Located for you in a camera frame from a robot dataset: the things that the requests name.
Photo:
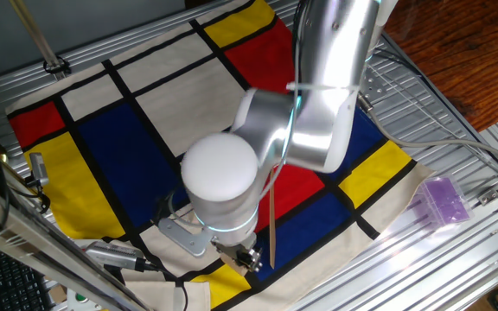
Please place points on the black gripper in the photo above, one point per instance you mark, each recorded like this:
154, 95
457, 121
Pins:
231, 242

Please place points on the light wooden block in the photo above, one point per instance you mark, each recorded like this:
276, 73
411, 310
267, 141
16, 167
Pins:
229, 264

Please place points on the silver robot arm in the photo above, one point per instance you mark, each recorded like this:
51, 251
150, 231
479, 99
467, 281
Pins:
331, 43

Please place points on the colour block patterned cloth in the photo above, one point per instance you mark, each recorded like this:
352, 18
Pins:
115, 151

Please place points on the grey box with green button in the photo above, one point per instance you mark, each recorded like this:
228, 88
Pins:
78, 301

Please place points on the clear box with purple contents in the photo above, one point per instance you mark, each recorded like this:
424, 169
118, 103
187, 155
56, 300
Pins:
443, 201

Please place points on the black keyboard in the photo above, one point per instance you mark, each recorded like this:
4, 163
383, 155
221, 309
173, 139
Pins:
11, 285

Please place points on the black pole clamp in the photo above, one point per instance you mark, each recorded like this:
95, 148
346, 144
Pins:
56, 65

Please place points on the metal pole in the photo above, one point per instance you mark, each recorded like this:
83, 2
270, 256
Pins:
37, 36

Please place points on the silver fixed camera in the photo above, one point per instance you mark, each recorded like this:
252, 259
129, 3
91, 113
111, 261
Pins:
110, 255

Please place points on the aluminium frame bar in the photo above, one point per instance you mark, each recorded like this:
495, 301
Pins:
37, 242

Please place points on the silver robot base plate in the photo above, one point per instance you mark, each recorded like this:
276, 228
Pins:
374, 86

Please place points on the small grey camera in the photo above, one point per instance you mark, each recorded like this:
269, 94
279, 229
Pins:
38, 166

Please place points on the metal corner bracket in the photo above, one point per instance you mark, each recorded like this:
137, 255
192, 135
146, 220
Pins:
489, 196

